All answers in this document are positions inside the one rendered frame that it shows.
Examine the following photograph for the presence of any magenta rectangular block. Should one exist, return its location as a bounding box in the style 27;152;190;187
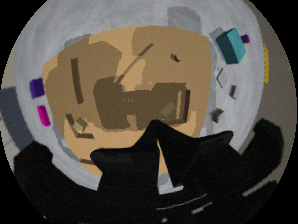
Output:
36;107;51;127

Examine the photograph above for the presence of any teal rectangular block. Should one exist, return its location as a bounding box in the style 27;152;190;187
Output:
216;28;246;65

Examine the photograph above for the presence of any tan wooden puzzle board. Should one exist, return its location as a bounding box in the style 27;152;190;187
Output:
41;24;212;176

